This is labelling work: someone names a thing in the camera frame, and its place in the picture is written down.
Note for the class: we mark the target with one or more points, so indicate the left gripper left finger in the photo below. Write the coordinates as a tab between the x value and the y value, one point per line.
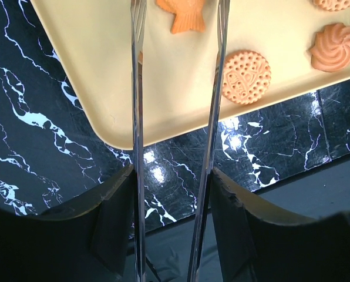
82	239

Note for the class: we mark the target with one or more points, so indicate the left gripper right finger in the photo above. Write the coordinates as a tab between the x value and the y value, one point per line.
259	241

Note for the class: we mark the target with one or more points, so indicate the orange fish cookie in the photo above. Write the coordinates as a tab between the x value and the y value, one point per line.
188	14

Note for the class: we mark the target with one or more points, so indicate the metal serving tongs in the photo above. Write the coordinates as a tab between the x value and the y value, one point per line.
137	20

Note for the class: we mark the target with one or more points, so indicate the tan dotted cookie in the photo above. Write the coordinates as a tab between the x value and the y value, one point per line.
246	77
332	5

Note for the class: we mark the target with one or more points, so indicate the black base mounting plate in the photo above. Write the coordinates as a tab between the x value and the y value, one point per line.
316	195

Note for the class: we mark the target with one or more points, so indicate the tan dotted cookie bottom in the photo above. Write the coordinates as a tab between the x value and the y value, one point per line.
246	77

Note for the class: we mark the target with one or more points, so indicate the yellow plastic tray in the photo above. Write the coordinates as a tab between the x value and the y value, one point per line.
93	42

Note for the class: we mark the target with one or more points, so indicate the orange swirl cookie bottom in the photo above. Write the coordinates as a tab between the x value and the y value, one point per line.
331	49

